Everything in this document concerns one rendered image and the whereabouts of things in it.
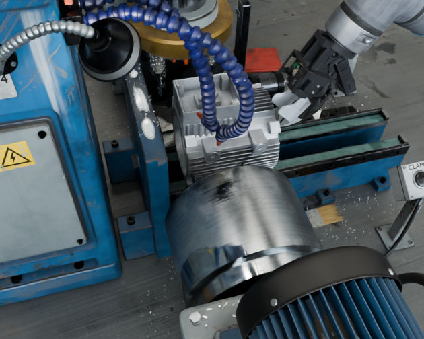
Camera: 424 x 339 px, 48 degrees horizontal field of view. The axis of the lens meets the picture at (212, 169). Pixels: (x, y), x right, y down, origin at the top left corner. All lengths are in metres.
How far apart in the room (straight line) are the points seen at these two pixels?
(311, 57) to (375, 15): 0.13
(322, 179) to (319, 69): 0.37
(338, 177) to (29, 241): 0.74
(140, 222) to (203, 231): 0.30
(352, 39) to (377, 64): 0.84
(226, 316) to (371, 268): 0.24
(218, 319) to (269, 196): 0.22
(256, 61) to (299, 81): 0.71
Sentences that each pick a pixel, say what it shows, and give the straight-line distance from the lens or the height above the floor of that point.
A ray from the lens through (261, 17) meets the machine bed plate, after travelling 1.83.
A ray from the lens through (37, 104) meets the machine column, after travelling 0.68.
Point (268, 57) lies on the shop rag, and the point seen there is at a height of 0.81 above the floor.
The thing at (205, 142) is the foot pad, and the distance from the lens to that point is 0.95.
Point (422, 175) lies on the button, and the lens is 1.00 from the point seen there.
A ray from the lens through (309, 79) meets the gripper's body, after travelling 0.89.
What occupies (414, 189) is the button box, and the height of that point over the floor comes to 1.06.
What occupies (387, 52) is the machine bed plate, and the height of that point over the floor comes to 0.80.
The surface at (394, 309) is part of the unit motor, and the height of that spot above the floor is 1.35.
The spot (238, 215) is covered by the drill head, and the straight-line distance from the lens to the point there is 0.74.
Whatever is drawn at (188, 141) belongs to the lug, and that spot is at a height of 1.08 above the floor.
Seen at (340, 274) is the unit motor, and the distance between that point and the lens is 0.48.
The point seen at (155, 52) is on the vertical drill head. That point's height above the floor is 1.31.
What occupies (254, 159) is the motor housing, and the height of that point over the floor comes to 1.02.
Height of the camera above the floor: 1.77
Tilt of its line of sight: 50 degrees down
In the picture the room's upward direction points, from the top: 3 degrees clockwise
